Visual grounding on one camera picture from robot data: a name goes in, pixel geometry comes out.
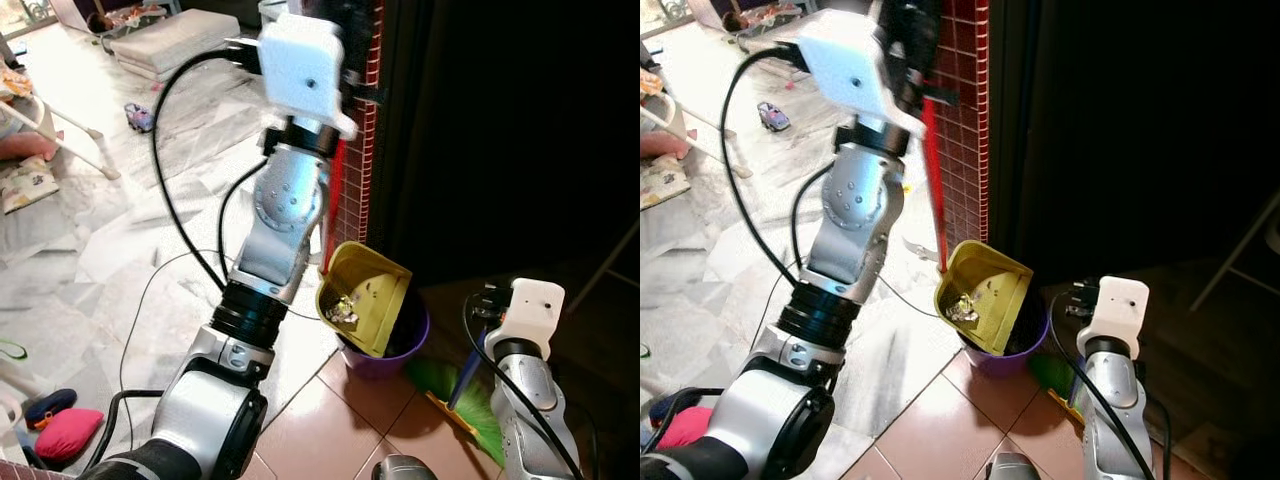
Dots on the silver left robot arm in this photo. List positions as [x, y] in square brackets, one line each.
[860, 210]
[285, 200]

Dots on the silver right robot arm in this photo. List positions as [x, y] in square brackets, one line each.
[1110, 400]
[530, 410]

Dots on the printed pale floor cushion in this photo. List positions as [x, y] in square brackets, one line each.
[28, 185]
[662, 182]

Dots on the purple plastic bin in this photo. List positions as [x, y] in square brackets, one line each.
[1000, 367]
[385, 368]

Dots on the red tiled pillar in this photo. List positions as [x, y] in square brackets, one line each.
[965, 150]
[365, 150]

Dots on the crumpled silver wrapper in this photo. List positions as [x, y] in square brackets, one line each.
[343, 310]
[963, 309]

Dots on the white metal stand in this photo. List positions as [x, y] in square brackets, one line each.
[1235, 252]

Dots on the blue toy car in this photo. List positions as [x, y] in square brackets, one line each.
[773, 116]
[140, 118]

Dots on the stack of grey folded mattresses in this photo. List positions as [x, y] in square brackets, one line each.
[175, 45]

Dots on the grey robot leg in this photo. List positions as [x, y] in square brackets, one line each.
[1010, 468]
[405, 468]

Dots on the navy blue cushion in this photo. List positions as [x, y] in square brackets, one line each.
[668, 405]
[50, 405]

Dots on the child lying down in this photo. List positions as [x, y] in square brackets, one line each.
[130, 17]

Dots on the pink pillow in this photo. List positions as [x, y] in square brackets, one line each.
[660, 145]
[25, 147]

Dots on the white high chair orange fabric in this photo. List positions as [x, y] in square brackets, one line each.
[700, 150]
[70, 143]

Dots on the magenta small cushion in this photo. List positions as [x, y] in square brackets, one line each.
[700, 428]
[68, 435]

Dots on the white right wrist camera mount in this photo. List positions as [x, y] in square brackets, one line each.
[1120, 310]
[535, 310]

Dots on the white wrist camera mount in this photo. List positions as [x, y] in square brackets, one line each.
[300, 70]
[535, 310]
[850, 70]
[1120, 310]

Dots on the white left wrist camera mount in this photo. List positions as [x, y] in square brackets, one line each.
[850, 70]
[300, 70]

